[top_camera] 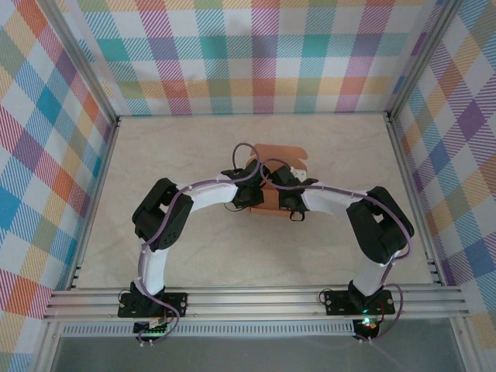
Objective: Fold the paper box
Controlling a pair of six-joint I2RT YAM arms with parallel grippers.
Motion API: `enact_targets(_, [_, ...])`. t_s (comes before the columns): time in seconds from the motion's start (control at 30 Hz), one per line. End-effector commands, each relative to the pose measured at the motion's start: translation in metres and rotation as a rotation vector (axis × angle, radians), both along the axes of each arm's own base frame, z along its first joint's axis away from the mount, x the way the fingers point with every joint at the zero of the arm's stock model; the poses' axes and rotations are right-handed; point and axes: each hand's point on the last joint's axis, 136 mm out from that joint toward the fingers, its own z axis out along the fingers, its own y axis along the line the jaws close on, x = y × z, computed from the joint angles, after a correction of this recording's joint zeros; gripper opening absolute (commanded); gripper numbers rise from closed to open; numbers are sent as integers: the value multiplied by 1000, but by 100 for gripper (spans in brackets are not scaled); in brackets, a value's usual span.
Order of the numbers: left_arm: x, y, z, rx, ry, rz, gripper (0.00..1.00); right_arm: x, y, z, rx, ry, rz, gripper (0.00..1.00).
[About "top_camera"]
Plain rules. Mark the orange paper box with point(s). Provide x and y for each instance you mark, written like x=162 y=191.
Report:
x=279 y=153

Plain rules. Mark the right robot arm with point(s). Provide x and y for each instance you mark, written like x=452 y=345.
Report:
x=333 y=201

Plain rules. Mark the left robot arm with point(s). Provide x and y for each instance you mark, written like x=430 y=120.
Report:
x=209 y=195

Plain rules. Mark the grey metal panel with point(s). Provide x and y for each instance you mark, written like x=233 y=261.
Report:
x=252 y=354

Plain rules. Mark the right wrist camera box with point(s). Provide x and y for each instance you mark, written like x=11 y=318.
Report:
x=299 y=173

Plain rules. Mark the aluminium mounting rail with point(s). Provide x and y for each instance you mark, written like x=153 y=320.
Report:
x=252 y=302

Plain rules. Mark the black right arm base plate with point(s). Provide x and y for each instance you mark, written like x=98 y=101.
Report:
x=337 y=302

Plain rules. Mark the aluminium table side rail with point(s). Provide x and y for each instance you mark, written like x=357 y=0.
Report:
x=104 y=162
x=403 y=162

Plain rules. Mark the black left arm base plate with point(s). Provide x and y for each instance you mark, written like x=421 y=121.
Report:
x=176 y=302

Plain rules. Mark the aluminium frame post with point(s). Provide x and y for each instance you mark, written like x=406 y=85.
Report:
x=83 y=66
x=422 y=58

